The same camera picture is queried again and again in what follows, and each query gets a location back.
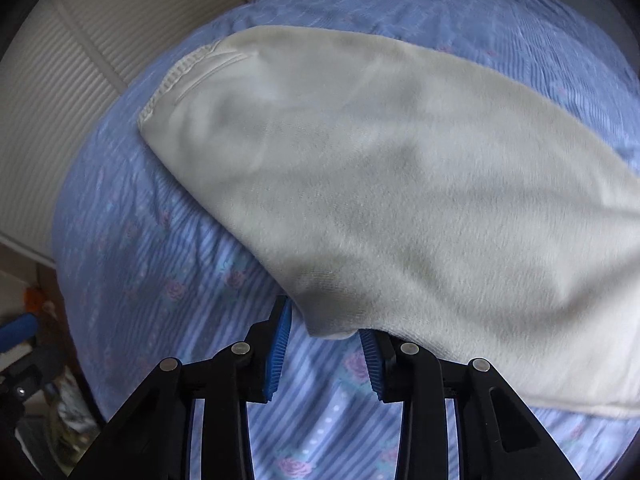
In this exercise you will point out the patterned cloth bag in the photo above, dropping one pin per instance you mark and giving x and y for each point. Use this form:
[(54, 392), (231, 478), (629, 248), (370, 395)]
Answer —
[(75, 405)]

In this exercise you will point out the white pants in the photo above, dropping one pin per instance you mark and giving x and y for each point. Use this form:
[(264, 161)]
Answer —
[(400, 185)]

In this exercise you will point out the orange object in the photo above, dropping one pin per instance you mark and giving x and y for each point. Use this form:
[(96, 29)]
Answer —
[(35, 300)]

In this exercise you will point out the beige padded headboard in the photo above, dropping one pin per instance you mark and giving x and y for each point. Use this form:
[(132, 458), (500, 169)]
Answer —
[(65, 85)]

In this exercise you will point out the bed with blue sheet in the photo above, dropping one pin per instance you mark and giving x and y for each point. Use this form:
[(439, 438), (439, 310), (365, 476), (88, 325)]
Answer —
[(165, 260)]

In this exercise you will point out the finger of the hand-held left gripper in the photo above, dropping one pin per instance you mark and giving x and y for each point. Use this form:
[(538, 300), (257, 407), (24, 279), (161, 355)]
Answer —
[(17, 335)]

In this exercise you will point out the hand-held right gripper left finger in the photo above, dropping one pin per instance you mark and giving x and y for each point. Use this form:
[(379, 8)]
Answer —
[(280, 345)]

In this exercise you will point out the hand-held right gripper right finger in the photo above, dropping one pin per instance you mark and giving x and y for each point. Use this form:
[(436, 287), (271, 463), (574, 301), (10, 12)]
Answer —
[(371, 360)]

